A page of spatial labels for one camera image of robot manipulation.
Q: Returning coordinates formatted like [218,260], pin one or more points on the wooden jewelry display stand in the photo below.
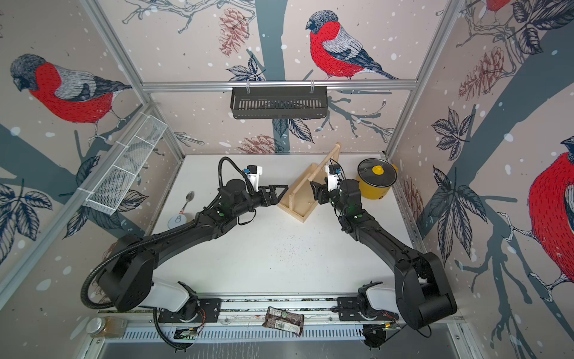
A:
[299,201]

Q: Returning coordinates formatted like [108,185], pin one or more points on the dark snack wrapper packet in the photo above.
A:
[283,320]

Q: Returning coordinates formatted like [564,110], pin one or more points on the white mesh wall shelf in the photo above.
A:
[113,193]

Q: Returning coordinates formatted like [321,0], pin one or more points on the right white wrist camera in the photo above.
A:
[334,176]

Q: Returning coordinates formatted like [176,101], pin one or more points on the black round fixture under rail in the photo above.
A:
[374,336]

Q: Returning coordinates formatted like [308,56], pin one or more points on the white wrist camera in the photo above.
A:
[253,173]
[334,176]

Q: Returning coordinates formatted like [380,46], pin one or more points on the glass jar with metal lid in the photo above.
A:
[108,327]

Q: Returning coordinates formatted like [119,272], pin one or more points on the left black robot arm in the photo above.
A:
[126,280]

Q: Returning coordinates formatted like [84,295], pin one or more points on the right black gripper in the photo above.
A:
[321,191]

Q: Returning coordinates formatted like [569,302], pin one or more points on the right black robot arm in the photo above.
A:
[423,293]

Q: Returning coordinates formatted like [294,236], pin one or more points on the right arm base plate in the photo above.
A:
[349,309]

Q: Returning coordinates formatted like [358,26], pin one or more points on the small electronics board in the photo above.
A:
[186,333]

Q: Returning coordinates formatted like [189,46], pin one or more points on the yellow can with white lid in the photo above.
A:
[177,220]

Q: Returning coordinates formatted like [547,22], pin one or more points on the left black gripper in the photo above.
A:
[273,200]

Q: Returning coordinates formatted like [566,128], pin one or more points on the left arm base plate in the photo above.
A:
[194,311]

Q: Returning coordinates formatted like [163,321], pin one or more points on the black hanging wire basket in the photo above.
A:
[262,103]

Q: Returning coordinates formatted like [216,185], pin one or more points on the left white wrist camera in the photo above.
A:
[253,173]

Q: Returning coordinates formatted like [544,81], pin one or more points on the yellow pot with black lid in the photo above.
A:
[376,177]

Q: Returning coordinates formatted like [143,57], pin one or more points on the metal spoon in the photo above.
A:
[188,198]

